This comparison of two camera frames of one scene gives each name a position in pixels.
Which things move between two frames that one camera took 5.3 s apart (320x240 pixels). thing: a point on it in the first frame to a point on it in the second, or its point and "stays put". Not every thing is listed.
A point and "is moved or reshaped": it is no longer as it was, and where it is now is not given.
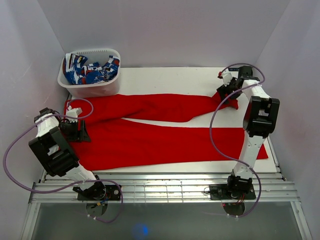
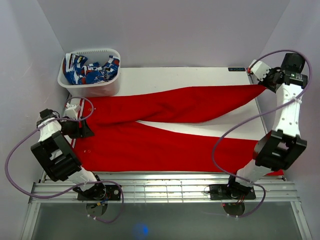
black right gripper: x=223 y=89 to x=264 y=82
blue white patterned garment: x=79 y=74 stays put
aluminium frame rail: x=163 y=188 stays put
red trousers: x=116 y=142 is moved or reshaped
